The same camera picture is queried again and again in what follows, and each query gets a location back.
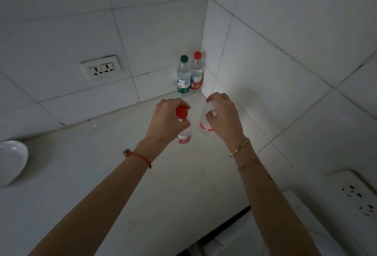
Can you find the person's right hand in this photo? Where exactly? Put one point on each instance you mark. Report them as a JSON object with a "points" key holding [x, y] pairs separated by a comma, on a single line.
{"points": [[226, 120]]}

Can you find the person's left hand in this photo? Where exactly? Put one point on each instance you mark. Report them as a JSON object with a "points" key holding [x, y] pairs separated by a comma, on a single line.
{"points": [[163, 122]]}

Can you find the person's left thumb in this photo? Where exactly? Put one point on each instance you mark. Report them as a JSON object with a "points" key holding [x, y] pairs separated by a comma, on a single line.
{"points": [[184, 121]]}

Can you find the person's right thumb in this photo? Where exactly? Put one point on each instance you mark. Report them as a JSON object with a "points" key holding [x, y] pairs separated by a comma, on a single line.
{"points": [[210, 108]]}

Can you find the red cap plastic water bottle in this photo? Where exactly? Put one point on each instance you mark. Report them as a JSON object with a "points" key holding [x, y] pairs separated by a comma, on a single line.
{"points": [[184, 136], [197, 73]]}

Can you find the white cap plastic water bottle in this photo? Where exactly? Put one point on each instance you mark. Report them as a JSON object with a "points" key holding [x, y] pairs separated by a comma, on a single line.
{"points": [[206, 129]]}

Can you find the person's right forearm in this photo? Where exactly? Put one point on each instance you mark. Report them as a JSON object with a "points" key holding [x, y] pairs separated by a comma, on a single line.
{"points": [[271, 202]]}

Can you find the person's left forearm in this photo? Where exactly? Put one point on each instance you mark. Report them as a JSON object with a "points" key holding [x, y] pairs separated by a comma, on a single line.
{"points": [[97, 205]]}

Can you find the green cap plastic water bottle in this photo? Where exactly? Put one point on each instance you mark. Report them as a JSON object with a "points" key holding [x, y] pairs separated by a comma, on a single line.
{"points": [[183, 77]]}

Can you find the white ceramic bowl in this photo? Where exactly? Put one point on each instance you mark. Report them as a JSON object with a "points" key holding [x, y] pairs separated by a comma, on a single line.
{"points": [[11, 161]]}

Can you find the white double wall socket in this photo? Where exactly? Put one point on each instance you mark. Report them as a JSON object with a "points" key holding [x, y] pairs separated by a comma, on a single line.
{"points": [[101, 67]]}

